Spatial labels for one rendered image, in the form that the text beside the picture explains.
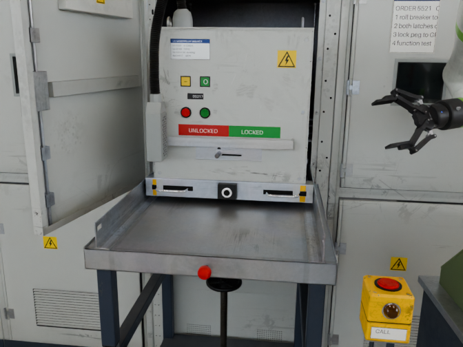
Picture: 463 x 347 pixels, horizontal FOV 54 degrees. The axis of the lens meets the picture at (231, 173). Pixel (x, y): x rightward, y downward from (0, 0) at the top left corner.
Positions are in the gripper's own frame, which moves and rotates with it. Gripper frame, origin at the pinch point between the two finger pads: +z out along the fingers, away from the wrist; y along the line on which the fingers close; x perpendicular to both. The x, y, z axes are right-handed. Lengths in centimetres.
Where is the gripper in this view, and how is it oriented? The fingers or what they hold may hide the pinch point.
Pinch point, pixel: (384, 124)
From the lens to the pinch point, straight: 140.1
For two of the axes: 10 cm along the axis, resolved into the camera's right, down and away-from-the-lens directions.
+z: -9.4, 1.6, -3.0
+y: -2.2, -9.5, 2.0
